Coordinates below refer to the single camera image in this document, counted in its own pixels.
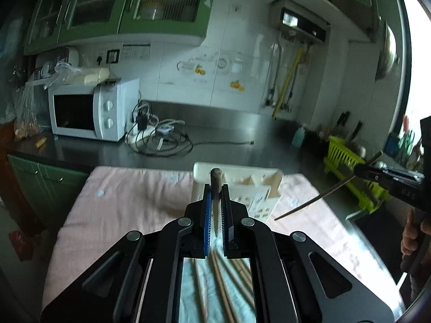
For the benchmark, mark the cream plastic utensil holder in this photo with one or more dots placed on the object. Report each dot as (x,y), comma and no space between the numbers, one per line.
(256,188)

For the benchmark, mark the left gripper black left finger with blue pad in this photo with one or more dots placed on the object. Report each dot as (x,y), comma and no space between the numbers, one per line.
(139,278)

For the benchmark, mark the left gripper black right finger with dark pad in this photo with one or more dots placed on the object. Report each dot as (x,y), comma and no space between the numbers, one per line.
(293,278)

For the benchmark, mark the steel water heater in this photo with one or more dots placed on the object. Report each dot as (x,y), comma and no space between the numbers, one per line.
(297,22)

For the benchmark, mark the white microwave oven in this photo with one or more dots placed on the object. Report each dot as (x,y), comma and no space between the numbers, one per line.
(102,112)

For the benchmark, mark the plastic bag with food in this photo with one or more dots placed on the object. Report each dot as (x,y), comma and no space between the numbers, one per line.
(26,123)

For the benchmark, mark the white power strip with cables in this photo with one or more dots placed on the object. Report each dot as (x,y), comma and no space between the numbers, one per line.
(151,137)

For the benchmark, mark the green lower cabinet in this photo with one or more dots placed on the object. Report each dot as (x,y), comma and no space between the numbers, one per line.
(51,191)

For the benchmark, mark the teal soap bottle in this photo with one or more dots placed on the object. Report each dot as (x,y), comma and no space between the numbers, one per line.
(299,137)

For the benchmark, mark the green upper cabinets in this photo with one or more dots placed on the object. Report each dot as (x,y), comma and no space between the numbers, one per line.
(66,22)

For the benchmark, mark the person's right hand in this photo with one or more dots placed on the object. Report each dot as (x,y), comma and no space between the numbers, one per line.
(409,236)

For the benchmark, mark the hanging steel wok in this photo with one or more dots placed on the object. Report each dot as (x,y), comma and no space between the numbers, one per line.
(388,53)

